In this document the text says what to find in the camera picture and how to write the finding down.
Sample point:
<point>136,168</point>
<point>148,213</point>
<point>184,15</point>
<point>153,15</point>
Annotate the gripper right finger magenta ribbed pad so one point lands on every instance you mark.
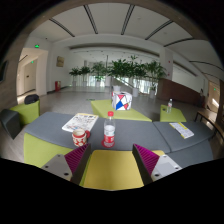
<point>152,166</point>

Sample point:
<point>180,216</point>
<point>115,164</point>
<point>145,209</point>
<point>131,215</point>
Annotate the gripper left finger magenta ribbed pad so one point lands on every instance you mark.
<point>71,166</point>

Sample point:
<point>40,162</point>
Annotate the clear water bottle red label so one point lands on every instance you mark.
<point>109,130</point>

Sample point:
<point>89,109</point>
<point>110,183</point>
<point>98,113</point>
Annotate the small distant water bottle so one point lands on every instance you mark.
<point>169,106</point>

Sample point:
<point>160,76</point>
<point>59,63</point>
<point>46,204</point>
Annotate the red white patterned mug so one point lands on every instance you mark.
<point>80,137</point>

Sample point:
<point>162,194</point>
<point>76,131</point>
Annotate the red round coaster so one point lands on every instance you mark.
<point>104,145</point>

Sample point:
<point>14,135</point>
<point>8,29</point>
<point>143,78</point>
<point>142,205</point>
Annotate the grey green modular seating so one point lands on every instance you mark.
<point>110,168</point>

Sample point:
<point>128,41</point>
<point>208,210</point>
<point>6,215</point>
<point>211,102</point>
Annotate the open magazine near mug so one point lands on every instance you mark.
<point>81,120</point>

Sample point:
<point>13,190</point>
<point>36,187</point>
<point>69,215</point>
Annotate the yellow white brochure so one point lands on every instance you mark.
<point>182,130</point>

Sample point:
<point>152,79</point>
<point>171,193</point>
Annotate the green cube seat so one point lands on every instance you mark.
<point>27,112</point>

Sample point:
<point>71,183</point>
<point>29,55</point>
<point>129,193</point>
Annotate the colourful geometric cube box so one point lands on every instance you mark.
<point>121,100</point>

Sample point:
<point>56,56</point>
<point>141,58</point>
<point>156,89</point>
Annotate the wooden long bench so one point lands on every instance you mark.
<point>210,117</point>

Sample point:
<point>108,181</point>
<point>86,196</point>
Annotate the black backpack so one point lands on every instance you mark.
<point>29,99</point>

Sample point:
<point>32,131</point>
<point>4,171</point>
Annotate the red fire extinguisher box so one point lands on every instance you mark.
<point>57,85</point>

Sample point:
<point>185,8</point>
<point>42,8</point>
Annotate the person standing far right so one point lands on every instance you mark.
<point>201,99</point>

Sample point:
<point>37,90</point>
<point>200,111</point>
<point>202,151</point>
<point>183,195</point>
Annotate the row of potted plants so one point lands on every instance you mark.
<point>123,68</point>

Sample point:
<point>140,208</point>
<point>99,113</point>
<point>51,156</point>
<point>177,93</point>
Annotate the framed wall picture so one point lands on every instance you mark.
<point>60,61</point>

